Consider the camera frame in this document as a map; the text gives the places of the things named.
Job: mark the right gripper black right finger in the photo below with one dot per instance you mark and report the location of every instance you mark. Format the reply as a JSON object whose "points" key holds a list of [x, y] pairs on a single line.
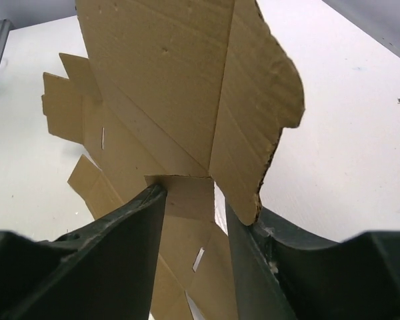
{"points": [[282, 271]]}

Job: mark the brown cardboard box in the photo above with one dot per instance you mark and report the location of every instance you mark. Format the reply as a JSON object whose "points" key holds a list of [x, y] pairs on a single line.
{"points": [[194, 95]]}

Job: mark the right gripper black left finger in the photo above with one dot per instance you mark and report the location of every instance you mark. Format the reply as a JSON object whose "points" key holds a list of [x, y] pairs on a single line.
{"points": [[104, 270]]}

